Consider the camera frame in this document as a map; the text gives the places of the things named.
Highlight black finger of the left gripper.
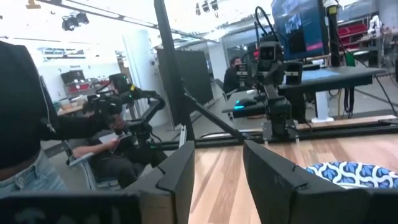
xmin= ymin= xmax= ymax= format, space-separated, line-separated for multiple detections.
xmin=284 ymin=61 xmax=303 ymax=86
xmin=236 ymin=63 xmax=249 ymax=89

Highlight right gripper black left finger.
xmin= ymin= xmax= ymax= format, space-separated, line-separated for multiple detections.
xmin=124 ymin=139 xmax=196 ymax=224

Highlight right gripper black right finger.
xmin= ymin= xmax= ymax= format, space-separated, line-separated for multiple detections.
xmin=243 ymin=139 xmax=308 ymax=224

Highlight blue patterned paper bowl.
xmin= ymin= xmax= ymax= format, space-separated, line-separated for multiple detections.
xmin=303 ymin=161 xmax=398 ymax=190

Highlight person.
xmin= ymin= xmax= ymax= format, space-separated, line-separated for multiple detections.
xmin=0 ymin=40 xmax=125 ymax=195
xmin=72 ymin=136 xmax=169 ymax=189
xmin=223 ymin=55 xmax=248 ymax=94

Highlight grey computer desk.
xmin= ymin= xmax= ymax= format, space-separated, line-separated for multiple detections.
xmin=222 ymin=66 xmax=388 ymax=119

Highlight white desk leg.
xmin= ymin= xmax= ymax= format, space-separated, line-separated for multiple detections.
xmin=310 ymin=90 xmax=335 ymax=124

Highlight black partition panel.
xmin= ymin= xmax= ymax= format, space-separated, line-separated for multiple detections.
xmin=156 ymin=48 xmax=215 ymax=125

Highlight monitor with dark blue screen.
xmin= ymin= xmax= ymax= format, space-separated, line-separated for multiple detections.
xmin=271 ymin=0 xmax=330 ymax=62

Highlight black monitor pole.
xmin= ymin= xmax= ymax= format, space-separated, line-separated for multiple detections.
xmin=325 ymin=0 xmax=342 ymax=68

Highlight red storage bins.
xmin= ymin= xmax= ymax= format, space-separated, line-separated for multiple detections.
xmin=338 ymin=23 xmax=368 ymax=44

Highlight white round column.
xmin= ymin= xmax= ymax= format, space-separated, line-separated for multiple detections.
xmin=123 ymin=29 xmax=170 ymax=127

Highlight black ceiling spotlight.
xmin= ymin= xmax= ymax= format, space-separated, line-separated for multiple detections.
xmin=61 ymin=15 xmax=80 ymax=32
xmin=76 ymin=12 xmax=90 ymax=26

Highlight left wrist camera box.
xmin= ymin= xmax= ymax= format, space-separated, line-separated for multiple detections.
xmin=258 ymin=40 xmax=284 ymax=62

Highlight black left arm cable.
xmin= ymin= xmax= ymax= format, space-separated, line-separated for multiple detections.
xmin=254 ymin=6 xmax=280 ymax=43

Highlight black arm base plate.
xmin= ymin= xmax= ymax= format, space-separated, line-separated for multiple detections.
xmin=262 ymin=120 xmax=301 ymax=144

